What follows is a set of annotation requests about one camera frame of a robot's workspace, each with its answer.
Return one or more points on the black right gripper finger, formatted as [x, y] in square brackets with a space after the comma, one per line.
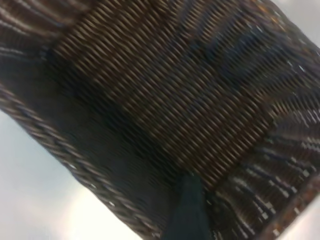
[190, 215]

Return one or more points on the dark brown wicker basket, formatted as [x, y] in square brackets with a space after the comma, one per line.
[160, 100]

